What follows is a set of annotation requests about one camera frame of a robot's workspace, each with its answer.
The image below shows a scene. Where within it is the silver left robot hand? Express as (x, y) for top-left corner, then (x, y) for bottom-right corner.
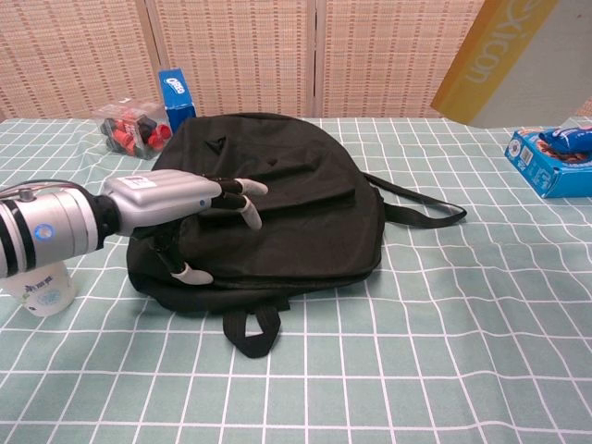
(102, 167), (269, 285)

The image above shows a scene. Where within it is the black fabric backpack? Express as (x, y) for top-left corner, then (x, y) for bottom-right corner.
(125, 111), (468, 360)

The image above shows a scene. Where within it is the yellow and white book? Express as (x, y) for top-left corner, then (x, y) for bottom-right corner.
(429, 0), (592, 129)

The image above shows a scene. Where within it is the clear box of small bottles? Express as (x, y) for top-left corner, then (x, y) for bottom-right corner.
(91, 97), (175, 161)

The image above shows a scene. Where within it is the blue Oreo cookie box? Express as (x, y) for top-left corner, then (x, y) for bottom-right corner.
(157, 68), (199, 132)

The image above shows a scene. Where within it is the white paper cup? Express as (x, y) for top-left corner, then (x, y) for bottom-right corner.
(0, 261), (78, 318)

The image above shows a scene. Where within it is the green checked tablecloth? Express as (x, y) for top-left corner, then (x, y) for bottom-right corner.
(0, 113), (592, 444)

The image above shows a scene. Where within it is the open blue cookie box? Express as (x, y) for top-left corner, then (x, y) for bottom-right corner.
(504, 129), (592, 200)

